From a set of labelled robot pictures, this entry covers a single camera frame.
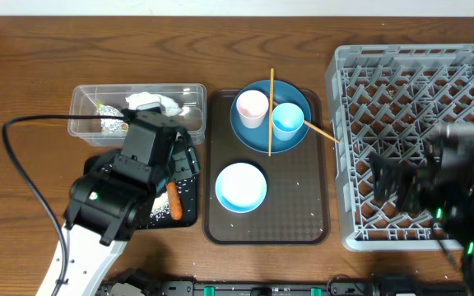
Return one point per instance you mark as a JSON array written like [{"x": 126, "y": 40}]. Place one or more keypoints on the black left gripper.
[{"x": 189, "y": 163}]

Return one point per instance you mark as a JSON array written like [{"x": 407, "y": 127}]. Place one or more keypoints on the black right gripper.
[{"x": 412, "y": 180}]

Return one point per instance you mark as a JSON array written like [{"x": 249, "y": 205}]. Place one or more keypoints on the orange carrot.
[{"x": 176, "y": 210}]

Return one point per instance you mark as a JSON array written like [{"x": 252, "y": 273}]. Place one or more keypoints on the pile of white rice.
[{"x": 161, "y": 207}]

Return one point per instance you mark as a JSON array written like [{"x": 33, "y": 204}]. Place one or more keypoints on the light blue bowl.
[{"x": 241, "y": 187}]

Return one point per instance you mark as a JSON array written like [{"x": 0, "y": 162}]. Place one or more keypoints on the wooden chopstick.
[{"x": 271, "y": 103}]

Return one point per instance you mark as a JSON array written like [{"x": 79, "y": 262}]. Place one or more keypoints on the pink plastic cup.
[{"x": 252, "y": 107}]

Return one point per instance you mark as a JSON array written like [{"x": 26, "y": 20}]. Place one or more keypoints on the wooden chopstick diagonal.
[{"x": 320, "y": 131}]

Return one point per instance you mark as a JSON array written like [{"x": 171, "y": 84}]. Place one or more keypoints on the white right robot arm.
[{"x": 458, "y": 223}]

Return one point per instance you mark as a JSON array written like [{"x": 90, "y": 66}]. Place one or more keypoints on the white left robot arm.
[{"x": 114, "y": 198}]

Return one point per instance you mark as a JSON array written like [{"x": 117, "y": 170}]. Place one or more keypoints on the black waste tray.
[{"x": 187, "y": 192}]

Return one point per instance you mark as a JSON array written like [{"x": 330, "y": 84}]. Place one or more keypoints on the clear plastic waste bin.
[{"x": 185, "y": 103}]

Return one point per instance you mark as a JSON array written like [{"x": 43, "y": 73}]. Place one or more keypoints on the grey dishwasher rack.
[{"x": 387, "y": 99}]

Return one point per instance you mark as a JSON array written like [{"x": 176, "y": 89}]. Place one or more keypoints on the crumpled white tissue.
[{"x": 146, "y": 101}]

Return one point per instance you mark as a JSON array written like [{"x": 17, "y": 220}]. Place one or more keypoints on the dark blue plate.
[{"x": 257, "y": 138}]

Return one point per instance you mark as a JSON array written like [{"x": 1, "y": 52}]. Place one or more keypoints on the brown serving tray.
[{"x": 295, "y": 210}]

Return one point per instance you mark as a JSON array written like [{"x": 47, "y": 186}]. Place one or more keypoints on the light blue plastic cup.
[{"x": 287, "y": 119}]

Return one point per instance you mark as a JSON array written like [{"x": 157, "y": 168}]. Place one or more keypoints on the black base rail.
[{"x": 185, "y": 288}]

